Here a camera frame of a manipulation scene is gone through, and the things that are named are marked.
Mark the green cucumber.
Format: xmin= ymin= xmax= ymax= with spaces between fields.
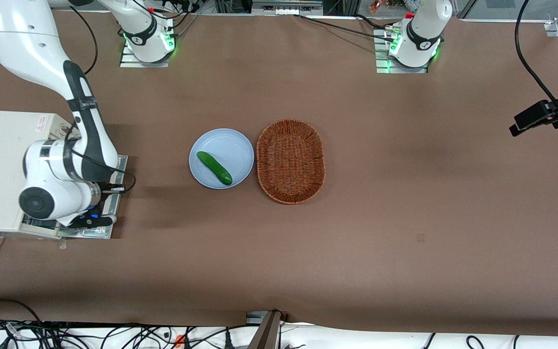
xmin=197 ymin=151 xmax=233 ymax=186

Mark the light blue plate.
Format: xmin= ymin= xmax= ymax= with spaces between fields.
xmin=189 ymin=128 xmax=255 ymax=190

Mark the aluminium profile bar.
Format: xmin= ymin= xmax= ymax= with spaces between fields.
xmin=246 ymin=310 xmax=285 ymax=349

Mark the brown wicker basket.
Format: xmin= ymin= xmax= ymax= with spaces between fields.
xmin=256 ymin=119 xmax=326 ymax=205

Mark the grey power strip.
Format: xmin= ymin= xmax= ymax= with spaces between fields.
xmin=252 ymin=0 xmax=324 ymax=16

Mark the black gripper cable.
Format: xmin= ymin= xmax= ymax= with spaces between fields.
xmin=514 ymin=0 xmax=558 ymax=103

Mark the black arched cable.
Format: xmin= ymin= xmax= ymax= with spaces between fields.
xmin=0 ymin=298 xmax=42 ymax=323

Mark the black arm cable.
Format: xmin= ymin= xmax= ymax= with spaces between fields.
xmin=66 ymin=4 xmax=137 ymax=195

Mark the black cable across table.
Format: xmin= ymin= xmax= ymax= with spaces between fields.
xmin=293 ymin=14 xmax=397 ymax=42

